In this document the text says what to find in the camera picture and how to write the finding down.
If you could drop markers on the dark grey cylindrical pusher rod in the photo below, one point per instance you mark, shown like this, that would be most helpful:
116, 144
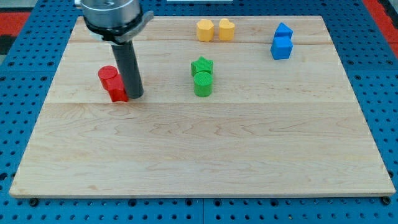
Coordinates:
127, 64

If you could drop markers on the light wooden board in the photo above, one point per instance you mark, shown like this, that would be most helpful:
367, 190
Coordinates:
270, 128

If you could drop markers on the blue cube block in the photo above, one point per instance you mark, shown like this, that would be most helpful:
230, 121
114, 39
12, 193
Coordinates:
281, 48

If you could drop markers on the blue triangle block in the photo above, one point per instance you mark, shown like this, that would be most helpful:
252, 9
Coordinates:
283, 31

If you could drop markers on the red cylinder block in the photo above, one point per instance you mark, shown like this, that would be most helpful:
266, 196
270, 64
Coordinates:
107, 75

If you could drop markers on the red star block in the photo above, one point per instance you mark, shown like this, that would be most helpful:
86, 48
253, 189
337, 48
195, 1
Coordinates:
116, 89

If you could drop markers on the green star block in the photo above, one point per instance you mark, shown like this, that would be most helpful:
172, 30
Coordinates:
201, 65

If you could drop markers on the green cylinder block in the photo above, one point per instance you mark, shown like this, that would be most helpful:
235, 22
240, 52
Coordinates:
203, 84

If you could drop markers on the yellow hexagon block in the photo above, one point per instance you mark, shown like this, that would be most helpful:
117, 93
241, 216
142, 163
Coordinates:
205, 30

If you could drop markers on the yellow heart block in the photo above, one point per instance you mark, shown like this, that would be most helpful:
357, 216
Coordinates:
226, 30

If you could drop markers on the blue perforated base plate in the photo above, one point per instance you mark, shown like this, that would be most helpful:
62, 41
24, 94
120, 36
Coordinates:
34, 35

